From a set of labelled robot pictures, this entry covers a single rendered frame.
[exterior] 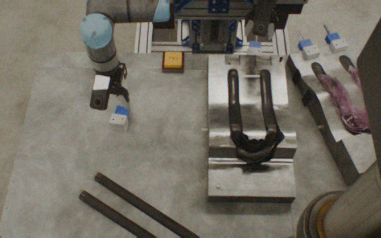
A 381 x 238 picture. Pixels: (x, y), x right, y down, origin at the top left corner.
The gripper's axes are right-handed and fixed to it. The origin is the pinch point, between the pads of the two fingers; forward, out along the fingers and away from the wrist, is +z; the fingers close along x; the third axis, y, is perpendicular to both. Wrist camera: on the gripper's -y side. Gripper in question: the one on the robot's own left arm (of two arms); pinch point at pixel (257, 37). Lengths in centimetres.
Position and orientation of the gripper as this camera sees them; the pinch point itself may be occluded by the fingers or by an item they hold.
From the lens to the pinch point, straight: 150.3
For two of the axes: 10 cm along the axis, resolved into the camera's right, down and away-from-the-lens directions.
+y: 1.7, -8.6, 4.8
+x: -9.9, -1.5, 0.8
